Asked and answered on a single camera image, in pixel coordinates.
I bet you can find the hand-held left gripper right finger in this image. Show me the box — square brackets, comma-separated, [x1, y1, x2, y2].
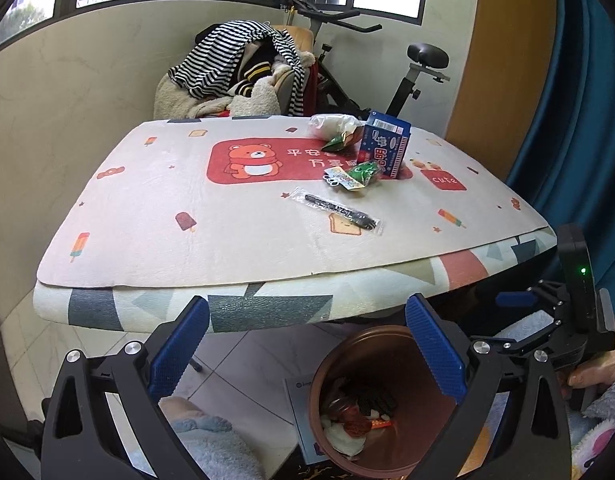
[405, 292, 573, 480]

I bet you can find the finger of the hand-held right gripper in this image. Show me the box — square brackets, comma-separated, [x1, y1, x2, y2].
[495, 280, 569, 322]
[468, 319, 589, 362]

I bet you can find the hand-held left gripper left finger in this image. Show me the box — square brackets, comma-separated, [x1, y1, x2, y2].
[40, 296, 211, 480]

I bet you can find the brown trash bin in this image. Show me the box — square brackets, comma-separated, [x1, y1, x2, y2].
[307, 325, 493, 477]

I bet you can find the black dotted sock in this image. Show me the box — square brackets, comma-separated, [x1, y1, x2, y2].
[355, 392, 398, 413]

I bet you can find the white tissue wad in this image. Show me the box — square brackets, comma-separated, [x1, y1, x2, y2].
[321, 417, 368, 457]

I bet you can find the person's right hand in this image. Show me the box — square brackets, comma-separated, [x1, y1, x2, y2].
[560, 337, 615, 391]

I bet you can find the patterned tablecloth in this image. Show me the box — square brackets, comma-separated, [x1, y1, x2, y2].
[32, 117, 559, 336]

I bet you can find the light blue fleece pajamas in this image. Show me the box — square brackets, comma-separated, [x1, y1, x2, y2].
[158, 307, 615, 480]

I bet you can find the white flat box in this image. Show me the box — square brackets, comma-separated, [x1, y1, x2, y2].
[285, 377, 328, 463]

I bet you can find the blue curtain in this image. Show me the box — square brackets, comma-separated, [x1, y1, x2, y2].
[505, 0, 615, 322]

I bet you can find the printed bear table mat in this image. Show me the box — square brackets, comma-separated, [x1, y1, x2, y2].
[36, 119, 555, 291]

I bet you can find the black pen in clear wrap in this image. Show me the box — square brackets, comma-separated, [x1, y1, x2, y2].
[291, 186, 384, 237]

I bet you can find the white printed snack packet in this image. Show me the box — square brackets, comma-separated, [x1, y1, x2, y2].
[323, 167, 365, 192]

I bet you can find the blue snack box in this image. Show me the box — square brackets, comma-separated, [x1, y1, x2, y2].
[357, 110, 412, 180]

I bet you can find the yellow green snack wrapper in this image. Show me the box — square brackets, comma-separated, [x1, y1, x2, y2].
[327, 129, 364, 152]

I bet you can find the wooden door panel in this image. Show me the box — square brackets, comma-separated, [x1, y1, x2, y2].
[445, 0, 561, 167]

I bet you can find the white plastic bag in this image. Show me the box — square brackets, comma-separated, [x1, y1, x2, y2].
[307, 112, 367, 141]

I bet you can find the white fleece blanket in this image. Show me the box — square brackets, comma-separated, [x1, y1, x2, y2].
[155, 77, 282, 119]

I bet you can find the black exercise bike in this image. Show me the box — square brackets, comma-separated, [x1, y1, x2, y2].
[275, 0, 451, 133]

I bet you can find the red garment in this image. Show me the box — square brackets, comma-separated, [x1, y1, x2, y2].
[307, 65, 321, 113]

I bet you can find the black jacket with yellow stripes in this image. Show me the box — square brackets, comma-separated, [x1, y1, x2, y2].
[228, 40, 279, 98]

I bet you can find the black white striped shirt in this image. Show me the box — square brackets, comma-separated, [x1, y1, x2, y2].
[168, 20, 308, 117]

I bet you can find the beige armchair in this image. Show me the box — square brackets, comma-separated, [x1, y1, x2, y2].
[154, 25, 318, 120]

